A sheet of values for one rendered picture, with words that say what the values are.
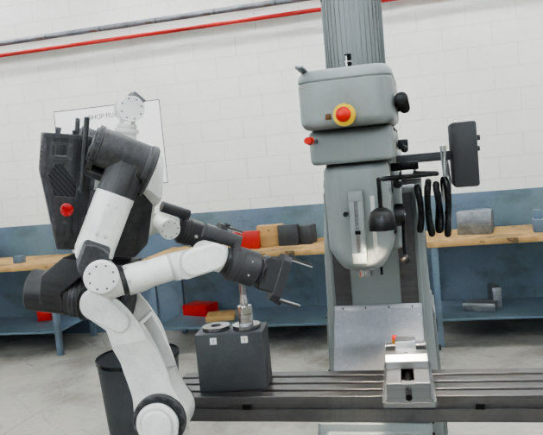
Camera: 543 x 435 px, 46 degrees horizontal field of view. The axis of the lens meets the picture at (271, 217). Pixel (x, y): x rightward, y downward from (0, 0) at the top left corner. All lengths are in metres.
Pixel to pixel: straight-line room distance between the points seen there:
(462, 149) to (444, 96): 4.03
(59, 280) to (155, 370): 0.34
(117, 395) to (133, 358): 1.95
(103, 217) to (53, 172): 0.22
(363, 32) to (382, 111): 0.47
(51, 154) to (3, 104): 5.90
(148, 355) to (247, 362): 0.44
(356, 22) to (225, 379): 1.21
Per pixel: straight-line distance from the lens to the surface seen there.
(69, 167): 1.65
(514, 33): 6.30
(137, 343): 1.73
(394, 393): 1.89
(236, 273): 1.55
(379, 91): 1.76
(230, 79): 6.46
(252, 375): 2.10
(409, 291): 2.39
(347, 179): 1.89
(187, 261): 1.50
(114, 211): 1.49
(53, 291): 1.79
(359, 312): 2.40
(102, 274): 1.48
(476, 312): 5.77
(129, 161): 1.50
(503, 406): 2.02
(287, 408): 2.06
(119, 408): 3.74
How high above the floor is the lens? 1.66
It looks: 5 degrees down
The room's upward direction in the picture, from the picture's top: 5 degrees counter-clockwise
